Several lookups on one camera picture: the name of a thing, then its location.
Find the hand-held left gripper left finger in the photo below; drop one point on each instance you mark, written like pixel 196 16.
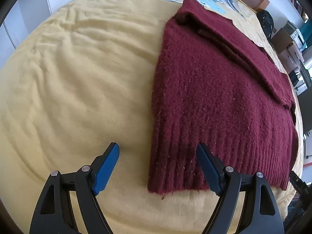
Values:
pixel 106 170

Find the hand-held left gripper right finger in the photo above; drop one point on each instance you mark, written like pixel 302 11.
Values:
pixel 209 170

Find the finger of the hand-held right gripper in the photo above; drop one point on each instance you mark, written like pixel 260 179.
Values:
pixel 296 179

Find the maroon knitted sweater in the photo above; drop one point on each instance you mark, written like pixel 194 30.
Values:
pixel 207 90

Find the dark office chair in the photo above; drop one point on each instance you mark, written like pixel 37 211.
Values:
pixel 306 107

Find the yellow printed bed sheet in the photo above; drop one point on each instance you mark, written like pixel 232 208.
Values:
pixel 73 78

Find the wooden drawer cabinet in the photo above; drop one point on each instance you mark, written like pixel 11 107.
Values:
pixel 282 37

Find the white printer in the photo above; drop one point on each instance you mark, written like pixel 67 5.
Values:
pixel 296 35

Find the teal curtain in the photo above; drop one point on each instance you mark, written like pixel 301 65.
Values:
pixel 307 31

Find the black backpack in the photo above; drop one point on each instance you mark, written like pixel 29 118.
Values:
pixel 267 23

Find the white wardrobe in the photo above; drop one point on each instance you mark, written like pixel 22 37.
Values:
pixel 24 9

